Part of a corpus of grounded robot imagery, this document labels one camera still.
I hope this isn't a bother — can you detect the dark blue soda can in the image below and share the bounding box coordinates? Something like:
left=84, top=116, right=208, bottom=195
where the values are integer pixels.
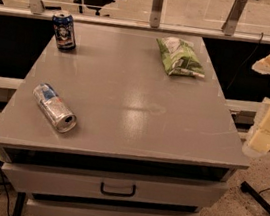
left=52, top=10, right=76, bottom=51

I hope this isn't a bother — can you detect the black stand leg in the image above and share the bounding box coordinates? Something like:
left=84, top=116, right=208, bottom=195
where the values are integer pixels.
left=240, top=181, right=270, bottom=215

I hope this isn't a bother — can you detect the right metal bracket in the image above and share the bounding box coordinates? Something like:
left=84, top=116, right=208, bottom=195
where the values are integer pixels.
left=221, top=0, right=248, bottom=36

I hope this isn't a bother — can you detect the silver redbull can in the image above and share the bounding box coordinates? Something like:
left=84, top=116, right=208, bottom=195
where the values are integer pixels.
left=33, top=83, right=77, bottom=133

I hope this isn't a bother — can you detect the black drawer handle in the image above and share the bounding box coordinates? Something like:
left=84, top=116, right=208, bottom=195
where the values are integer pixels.
left=100, top=182, right=136, bottom=198

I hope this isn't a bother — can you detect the green chip bag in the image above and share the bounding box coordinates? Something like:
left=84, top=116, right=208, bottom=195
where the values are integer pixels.
left=156, top=36, right=205, bottom=78

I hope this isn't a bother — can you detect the middle metal bracket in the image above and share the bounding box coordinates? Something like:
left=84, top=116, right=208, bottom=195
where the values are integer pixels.
left=149, top=0, right=164, bottom=28

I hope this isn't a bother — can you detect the grey drawer cabinet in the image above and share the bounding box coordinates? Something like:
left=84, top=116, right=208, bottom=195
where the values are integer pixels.
left=0, top=23, right=248, bottom=216

